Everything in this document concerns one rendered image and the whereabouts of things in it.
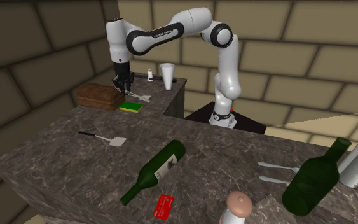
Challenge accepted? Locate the green and yellow sponge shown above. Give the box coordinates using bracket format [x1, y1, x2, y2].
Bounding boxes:
[119, 101, 144, 114]

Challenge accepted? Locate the dark robot stand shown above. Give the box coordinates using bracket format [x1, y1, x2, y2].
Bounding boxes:
[184, 101, 267, 135]

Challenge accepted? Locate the red card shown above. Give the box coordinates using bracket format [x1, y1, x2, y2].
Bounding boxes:
[152, 193, 175, 221]

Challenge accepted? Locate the silver fork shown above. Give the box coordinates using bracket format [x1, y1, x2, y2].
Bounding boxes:
[257, 161, 301, 174]

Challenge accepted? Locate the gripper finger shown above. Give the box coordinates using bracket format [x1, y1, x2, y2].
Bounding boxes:
[123, 71, 135, 93]
[112, 76, 124, 93]

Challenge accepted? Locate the silver spoon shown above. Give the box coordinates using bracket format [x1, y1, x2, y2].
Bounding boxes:
[258, 175, 291, 186]

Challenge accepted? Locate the labelled green wine bottle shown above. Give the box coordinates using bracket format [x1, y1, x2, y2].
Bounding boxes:
[120, 139, 187, 206]

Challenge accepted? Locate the brown bread loaf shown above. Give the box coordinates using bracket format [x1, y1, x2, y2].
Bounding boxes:
[76, 82, 126, 112]

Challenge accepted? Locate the white grinder with tan knob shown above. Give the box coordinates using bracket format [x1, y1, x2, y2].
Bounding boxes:
[219, 190, 254, 224]

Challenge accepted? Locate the black-handled silver spatula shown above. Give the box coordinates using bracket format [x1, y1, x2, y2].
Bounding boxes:
[78, 130, 128, 148]

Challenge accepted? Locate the white paper cup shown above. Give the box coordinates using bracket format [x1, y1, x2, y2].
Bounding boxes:
[159, 62, 176, 92]

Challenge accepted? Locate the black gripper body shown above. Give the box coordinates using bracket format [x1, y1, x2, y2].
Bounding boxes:
[113, 61, 132, 80]

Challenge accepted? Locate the plain green wine bottle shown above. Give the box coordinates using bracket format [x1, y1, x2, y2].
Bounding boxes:
[281, 137, 352, 217]

